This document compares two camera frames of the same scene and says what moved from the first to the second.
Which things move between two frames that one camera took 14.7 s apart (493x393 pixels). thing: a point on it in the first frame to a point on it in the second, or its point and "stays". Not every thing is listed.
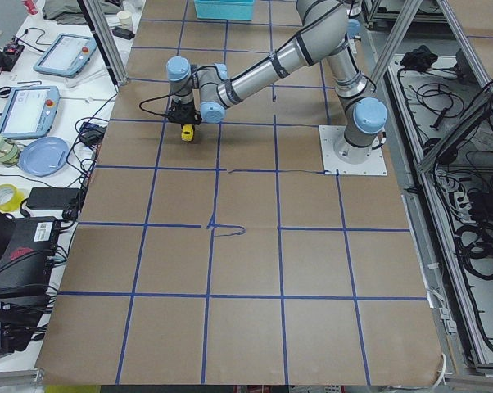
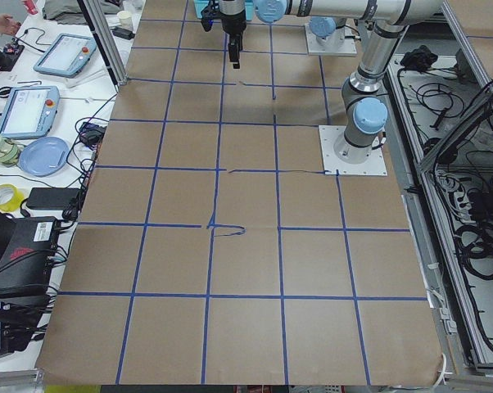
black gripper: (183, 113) to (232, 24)
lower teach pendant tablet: (29, 111) stays
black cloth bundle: (419, 60) stays
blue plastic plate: (45, 156) stays
